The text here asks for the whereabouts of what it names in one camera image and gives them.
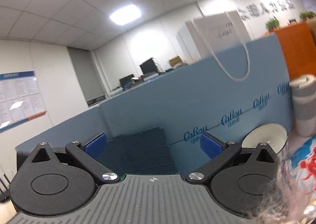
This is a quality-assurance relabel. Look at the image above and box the black computer monitor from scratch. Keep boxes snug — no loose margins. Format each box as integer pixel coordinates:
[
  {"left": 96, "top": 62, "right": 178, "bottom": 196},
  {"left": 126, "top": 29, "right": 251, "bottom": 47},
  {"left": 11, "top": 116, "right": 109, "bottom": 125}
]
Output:
[{"left": 140, "top": 58, "right": 157, "bottom": 74}]

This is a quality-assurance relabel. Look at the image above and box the white paper bag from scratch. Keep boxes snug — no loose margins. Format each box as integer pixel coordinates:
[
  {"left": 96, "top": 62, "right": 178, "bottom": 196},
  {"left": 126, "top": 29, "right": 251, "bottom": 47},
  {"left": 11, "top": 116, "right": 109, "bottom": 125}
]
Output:
[{"left": 176, "top": 10, "right": 251, "bottom": 82}]

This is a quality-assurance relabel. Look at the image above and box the blue striped ceramic bowl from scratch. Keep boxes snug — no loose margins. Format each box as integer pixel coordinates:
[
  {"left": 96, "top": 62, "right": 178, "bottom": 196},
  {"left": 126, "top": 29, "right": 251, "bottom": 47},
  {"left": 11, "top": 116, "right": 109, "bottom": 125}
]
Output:
[{"left": 242, "top": 123, "right": 289, "bottom": 157}]

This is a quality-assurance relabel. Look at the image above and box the wall notice board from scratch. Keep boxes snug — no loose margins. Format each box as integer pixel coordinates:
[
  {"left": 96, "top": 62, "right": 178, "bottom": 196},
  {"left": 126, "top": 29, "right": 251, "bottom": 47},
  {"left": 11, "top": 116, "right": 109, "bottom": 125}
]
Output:
[{"left": 0, "top": 71, "right": 47, "bottom": 132}]

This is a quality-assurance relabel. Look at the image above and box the green potted plant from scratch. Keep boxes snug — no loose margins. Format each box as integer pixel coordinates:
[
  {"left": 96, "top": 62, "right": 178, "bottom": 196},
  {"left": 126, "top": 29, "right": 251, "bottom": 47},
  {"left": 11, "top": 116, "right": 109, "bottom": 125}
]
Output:
[{"left": 265, "top": 17, "right": 281, "bottom": 32}]

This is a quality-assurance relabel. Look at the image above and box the dark blue storage box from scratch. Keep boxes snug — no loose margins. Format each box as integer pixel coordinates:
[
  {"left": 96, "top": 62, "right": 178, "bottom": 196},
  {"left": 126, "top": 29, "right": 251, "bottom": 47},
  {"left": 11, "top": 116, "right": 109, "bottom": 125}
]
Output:
[{"left": 96, "top": 127, "right": 178, "bottom": 177}]

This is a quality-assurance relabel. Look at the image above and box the grey white tumbler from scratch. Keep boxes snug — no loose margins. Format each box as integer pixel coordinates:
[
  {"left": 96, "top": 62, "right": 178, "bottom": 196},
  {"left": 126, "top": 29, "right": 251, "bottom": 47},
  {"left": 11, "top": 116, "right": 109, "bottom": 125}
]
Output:
[{"left": 289, "top": 74, "right": 315, "bottom": 137}]

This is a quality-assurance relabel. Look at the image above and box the orange box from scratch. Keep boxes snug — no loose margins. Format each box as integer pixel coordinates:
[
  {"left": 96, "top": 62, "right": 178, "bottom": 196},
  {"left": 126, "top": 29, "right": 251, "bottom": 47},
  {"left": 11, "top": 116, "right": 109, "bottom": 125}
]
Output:
[{"left": 273, "top": 22, "right": 315, "bottom": 80}]

